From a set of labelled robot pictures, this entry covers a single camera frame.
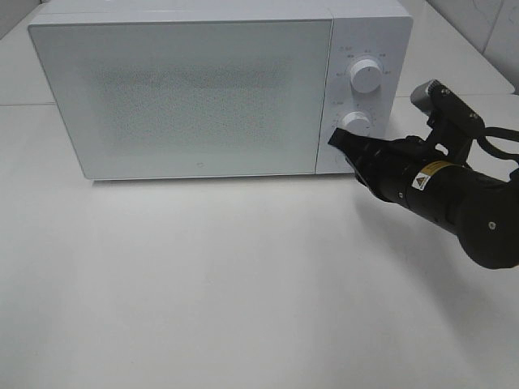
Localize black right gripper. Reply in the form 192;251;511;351
328;128;442;201

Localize white timer knob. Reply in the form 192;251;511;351
337;111;372;136

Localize white microwave door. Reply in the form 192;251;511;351
29;20;332;180

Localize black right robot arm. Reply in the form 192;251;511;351
328;129;518;270

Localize upper white power knob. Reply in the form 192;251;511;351
349;58;382;93

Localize white microwave oven body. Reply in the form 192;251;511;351
28;1;413;175

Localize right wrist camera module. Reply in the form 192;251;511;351
410;79;485;165

